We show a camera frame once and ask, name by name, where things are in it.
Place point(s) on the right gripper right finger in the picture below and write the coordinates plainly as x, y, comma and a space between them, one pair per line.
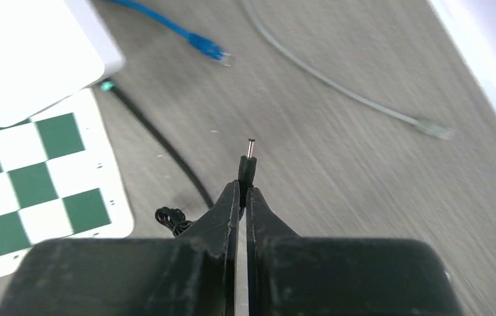
289, 274

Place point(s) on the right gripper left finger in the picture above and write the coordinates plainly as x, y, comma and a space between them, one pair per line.
191, 274

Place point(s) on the black power adapter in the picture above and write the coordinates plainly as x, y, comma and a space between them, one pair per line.
175, 220

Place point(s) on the white switch box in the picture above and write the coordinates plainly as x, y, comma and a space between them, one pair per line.
50, 50

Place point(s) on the green white chessboard mat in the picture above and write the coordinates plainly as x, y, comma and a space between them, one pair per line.
59, 178

